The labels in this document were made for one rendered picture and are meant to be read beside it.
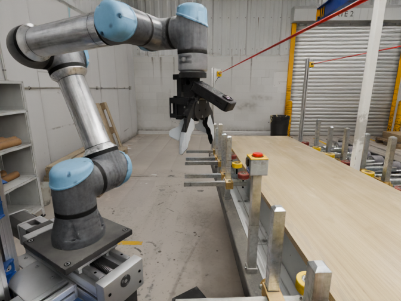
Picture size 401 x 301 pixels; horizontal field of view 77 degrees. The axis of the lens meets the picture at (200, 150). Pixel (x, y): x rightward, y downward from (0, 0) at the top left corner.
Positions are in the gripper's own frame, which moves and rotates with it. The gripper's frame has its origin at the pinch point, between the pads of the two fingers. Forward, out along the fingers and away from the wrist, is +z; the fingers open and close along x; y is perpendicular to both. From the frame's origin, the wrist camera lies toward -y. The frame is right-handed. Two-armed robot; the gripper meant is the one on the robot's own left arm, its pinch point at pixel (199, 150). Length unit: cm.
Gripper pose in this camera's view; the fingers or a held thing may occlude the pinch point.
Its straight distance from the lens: 67.9
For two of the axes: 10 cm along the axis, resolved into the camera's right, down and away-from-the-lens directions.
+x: -5.4, 2.0, -8.2
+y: -8.4, -1.3, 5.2
